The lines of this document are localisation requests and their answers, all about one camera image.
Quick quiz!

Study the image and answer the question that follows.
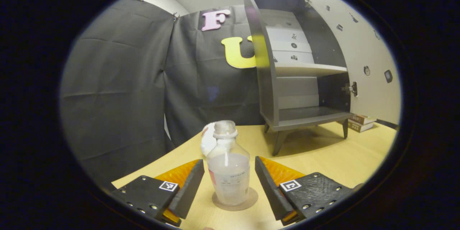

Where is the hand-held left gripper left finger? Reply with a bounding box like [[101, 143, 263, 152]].
[[111, 159, 205, 227]]

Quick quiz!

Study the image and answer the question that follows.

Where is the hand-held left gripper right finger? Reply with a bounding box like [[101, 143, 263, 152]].
[[254, 156, 363, 226]]

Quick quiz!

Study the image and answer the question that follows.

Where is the round brown coaster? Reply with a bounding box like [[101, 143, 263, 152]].
[[212, 187, 259, 212]]

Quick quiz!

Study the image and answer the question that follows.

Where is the clear plastic bottle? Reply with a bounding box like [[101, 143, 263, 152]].
[[207, 120, 251, 207]]

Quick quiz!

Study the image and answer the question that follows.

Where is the grey cabinet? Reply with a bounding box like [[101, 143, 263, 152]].
[[242, 0, 356, 157]]

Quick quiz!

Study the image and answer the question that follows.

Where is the beige cabinet door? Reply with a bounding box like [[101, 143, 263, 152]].
[[300, 0, 402, 126]]

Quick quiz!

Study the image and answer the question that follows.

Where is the white rounded container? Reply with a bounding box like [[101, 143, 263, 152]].
[[200, 122, 218, 157]]

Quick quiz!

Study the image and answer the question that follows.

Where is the grey book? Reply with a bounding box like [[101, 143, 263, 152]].
[[338, 120, 374, 133]]

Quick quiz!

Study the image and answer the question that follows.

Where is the black backdrop cloth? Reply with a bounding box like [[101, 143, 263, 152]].
[[59, 0, 273, 187]]

